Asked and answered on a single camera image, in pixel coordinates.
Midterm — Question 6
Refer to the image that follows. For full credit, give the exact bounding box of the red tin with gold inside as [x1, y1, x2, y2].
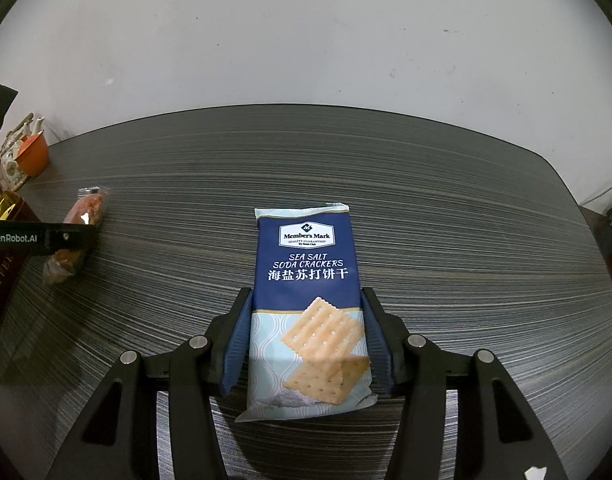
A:
[0, 192, 44, 376]

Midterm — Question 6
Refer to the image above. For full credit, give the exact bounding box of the orange tea cup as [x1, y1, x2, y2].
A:
[16, 132, 50, 178]

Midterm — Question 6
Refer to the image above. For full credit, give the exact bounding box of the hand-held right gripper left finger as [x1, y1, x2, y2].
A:
[46, 287, 254, 480]

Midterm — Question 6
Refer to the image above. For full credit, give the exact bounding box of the white cable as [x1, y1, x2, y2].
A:
[578, 182, 612, 208]

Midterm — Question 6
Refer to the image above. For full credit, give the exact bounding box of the clear packet of red snacks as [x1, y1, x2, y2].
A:
[42, 186, 112, 286]

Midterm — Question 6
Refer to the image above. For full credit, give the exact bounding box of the blue cracker packet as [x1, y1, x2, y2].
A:
[235, 202, 378, 423]

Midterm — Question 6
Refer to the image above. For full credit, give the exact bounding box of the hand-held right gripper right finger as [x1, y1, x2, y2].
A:
[361, 287, 569, 480]

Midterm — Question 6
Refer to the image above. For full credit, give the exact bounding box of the floral ceramic teapot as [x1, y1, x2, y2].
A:
[0, 112, 46, 193]

